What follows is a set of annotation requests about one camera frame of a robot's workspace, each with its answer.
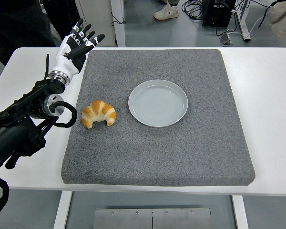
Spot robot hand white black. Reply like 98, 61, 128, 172
50, 18, 106, 77

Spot golden croissant bread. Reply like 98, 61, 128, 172
82, 100, 117, 129

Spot round grey plate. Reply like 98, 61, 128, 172
128, 79, 189, 128

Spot grey metal plate with screws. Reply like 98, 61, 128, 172
93, 208, 213, 229

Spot person's leg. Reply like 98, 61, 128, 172
41, 0, 81, 40

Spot white cabinet panel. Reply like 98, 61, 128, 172
76, 0, 117, 47

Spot white background desk upright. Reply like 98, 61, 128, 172
110, 0, 126, 47

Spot person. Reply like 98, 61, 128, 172
0, 0, 57, 66

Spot person's white shoe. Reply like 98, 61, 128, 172
153, 3, 179, 20

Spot grey speckled foam mat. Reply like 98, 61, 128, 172
61, 49, 256, 187

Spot white table leg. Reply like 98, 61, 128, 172
53, 190, 73, 229
231, 195, 250, 229

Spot black computer case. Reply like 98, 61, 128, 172
202, 0, 236, 27

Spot grey foot pedal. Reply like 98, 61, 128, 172
219, 33, 234, 45

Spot white desk leg with foot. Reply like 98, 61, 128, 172
235, 0, 251, 42

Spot beige cloth bag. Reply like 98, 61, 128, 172
269, 0, 286, 39

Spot coiled black floor cables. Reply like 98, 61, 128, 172
183, 0, 205, 20

